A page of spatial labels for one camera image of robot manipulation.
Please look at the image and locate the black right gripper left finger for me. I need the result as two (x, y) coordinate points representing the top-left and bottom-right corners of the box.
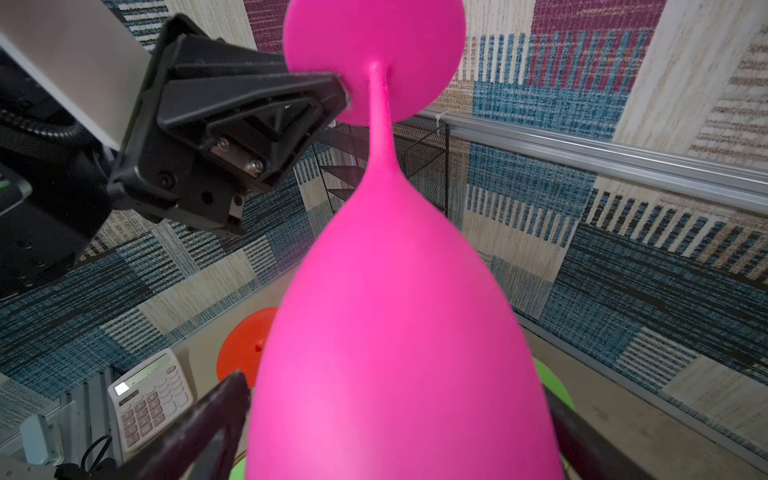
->
(113, 371), (251, 480)

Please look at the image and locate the front green wine glass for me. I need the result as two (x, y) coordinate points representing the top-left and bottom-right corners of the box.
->
(229, 359), (575, 480)

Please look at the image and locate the light blue flat device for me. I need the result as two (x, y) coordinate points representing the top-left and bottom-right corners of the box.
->
(19, 414), (63, 466)

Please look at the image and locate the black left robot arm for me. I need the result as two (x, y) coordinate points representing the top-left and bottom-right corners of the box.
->
(1, 14), (347, 299)

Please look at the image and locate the white pink calculator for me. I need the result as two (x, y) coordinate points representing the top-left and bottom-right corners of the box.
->
(107, 348), (194, 454)

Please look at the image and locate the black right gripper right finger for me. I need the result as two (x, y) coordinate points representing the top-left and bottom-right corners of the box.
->
(544, 388), (653, 480)

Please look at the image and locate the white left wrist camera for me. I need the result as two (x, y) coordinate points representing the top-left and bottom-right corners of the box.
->
(1, 1), (150, 150)

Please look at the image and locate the red wine glass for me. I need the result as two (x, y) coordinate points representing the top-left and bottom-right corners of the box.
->
(216, 307), (278, 389)

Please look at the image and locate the black mesh shelf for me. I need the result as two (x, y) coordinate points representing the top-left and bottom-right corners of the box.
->
(309, 117), (450, 215)

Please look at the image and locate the aluminium mounting rail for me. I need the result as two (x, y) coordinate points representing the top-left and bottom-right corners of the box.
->
(1, 366), (124, 479)

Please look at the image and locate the magenta wine glass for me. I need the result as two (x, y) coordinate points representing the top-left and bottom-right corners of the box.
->
(246, 1), (564, 479)

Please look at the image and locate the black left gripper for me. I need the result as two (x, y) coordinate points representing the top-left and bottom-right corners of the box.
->
(106, 14), (347, 236)

